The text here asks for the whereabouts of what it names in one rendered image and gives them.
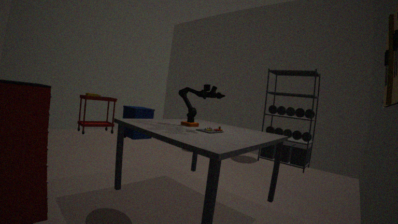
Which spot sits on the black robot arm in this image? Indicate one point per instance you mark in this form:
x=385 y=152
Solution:
x=203 y=93

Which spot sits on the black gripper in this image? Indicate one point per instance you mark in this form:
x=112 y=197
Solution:
x=213 y=94

